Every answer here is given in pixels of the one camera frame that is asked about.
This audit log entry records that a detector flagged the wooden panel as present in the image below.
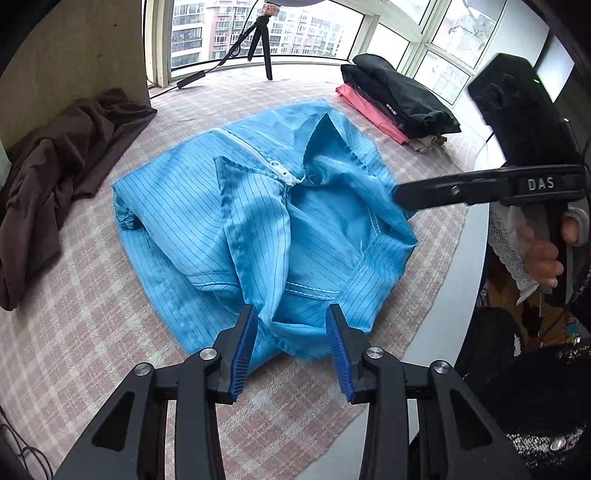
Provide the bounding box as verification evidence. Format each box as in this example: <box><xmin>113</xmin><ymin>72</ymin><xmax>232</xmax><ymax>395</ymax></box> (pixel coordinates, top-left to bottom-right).
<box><xmin>0</xmin><ymin>0</ymin><xmax>151</xmax><ymax>153</ymax></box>

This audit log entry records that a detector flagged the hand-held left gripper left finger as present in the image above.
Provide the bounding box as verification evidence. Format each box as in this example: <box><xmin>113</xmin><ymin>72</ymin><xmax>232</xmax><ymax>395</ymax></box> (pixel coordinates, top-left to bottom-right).
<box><xmin>53</xmin><ymin>304</ymin><xmax>259</xmax><ymax>480</ymax></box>

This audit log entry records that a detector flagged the black cable with inline remote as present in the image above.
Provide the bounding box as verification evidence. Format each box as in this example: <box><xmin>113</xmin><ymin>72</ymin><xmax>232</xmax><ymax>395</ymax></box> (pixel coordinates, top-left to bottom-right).
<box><xmin>150</xmin><ymin>9</ymin><xmax>259</xmax><ymax>100</ymax></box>

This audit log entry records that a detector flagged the brown fleece garment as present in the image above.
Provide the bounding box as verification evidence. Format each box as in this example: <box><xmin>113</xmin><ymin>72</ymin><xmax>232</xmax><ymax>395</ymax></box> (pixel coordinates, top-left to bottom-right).
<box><xmin>0</xmin><ymin>88</ymin><xmax>158</xmax><ymax>311</ymax></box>

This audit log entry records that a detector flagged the person's right hand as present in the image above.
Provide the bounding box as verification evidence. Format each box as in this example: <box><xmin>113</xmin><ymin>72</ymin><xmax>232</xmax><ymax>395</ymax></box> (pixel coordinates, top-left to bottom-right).
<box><xmin>516</xmin><ymin>210</ymin><xmax>583</xmax><ymax>289</ymax></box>

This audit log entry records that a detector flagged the black mini tripod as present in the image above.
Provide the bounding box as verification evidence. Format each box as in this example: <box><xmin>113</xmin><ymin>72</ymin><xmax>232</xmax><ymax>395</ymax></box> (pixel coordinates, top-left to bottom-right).
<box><xmin>228</xmin><ymin>4</ymin><xmax>282</xmax><ymax>81</ymax></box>

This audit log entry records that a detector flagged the black folded garment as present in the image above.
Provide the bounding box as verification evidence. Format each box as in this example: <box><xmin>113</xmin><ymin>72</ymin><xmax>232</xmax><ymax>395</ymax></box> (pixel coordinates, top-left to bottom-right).
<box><xmin>341</xmin><ymin>53</ymin><xmax>462</xmax><ymax>141</ymax></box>

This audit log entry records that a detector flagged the beige folded garment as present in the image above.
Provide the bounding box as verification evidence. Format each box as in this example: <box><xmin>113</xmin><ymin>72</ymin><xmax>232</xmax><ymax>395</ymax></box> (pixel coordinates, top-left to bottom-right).
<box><xmin>406</xmin><ymin>135</ymin><xmax>448</xmax><ymax>155</ymax></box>

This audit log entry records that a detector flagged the pink folded garment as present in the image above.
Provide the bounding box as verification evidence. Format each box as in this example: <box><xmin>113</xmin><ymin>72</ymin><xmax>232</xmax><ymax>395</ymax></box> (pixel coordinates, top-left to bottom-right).
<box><xmin>335</xmin><ymin>84</ymin><xmax>409</xmax><ymax>145</ymax></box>

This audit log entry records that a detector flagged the blue striped jacket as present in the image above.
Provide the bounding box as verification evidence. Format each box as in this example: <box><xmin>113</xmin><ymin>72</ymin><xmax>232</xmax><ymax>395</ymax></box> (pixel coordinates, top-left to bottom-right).
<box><xmin>112</xmin><ymin>98</ymin><xmax>419</xmax><ymax>372</ymax></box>

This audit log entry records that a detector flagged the person's black tweed jacket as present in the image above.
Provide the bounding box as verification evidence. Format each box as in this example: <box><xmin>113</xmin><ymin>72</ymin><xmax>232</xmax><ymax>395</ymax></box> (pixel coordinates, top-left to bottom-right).
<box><xmin>455</xmin><ymin>305</ymin><xmax>591</xmax><ymax>480</ymax></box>

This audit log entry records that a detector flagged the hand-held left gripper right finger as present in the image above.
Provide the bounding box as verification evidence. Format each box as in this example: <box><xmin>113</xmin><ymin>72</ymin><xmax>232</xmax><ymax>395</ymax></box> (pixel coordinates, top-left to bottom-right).
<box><xmin>325</xmin><ymin>304</ymin><xmax>532</xmax><ymax>480</ymax></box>

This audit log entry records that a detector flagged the pink plaid blanket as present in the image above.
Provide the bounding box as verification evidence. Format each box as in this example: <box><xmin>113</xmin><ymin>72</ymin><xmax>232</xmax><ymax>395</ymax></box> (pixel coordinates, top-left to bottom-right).
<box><xmin>0</xmin><ymin>62</ymin><xmax>490</xmax><ymax>480</ymax></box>

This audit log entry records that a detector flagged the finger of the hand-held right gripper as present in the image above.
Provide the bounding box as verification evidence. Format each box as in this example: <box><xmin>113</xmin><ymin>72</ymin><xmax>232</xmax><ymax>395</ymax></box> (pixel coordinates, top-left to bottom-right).
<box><xmin>392</xmin><ymin>167</ymin><xmax>513</xmax><ymax>212</ymax></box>

